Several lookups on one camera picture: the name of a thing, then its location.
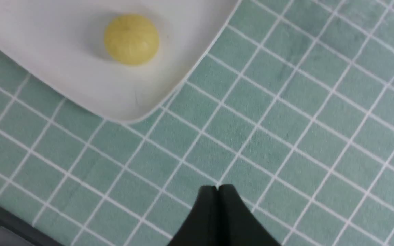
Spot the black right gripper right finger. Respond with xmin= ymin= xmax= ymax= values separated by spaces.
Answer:
xmin=218 ymin=184 xmax=280 ymax=246

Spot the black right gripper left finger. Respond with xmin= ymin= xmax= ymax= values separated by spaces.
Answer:
xmin=168 ymin=186 xmax=219 ymax=246

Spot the yellow steamed bun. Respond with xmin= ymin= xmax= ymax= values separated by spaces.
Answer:
xmin=104 ymin=14 xmax=160 ymax=66

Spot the white square plate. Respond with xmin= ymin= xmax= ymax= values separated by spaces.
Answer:
xmin=0 ymin=0 xmax=240 ymax=123

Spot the green checkered tablecloth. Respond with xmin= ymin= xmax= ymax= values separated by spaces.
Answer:
xmin=0 ymin=0 xmax=394 ymax=246

